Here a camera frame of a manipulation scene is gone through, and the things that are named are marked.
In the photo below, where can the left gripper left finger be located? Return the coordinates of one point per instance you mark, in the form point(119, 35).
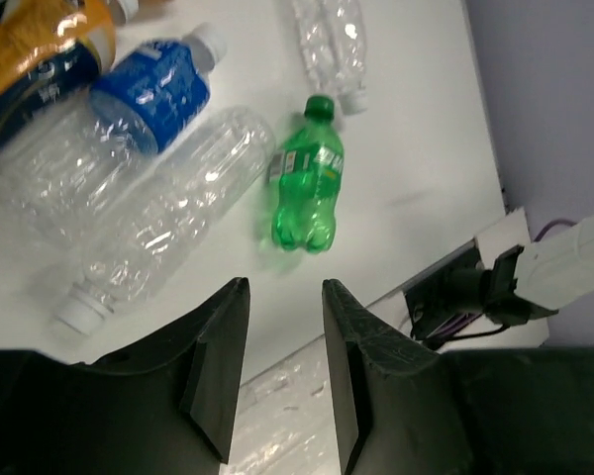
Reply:
point(171, 397)

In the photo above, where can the clear bottle blue cap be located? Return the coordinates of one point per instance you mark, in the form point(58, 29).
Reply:
point(333, 44)

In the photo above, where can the clear bottle front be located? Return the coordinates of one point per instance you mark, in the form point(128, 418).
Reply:
point(141, 242)

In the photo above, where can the green soda bottle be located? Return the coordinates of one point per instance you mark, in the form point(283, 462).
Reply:
point(305, 178)

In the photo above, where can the large orange labelled bottle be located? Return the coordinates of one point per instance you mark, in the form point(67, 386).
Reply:
point(48, 50)

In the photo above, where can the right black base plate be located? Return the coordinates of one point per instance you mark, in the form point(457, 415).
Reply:
point(445, 294)

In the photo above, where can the blue label water bottle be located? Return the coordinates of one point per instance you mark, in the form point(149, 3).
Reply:
point(154, 92)

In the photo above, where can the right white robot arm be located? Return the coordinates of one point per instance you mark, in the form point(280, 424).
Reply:
point(537, 280)

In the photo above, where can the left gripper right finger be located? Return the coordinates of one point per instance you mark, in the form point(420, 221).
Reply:
point(390, 396)

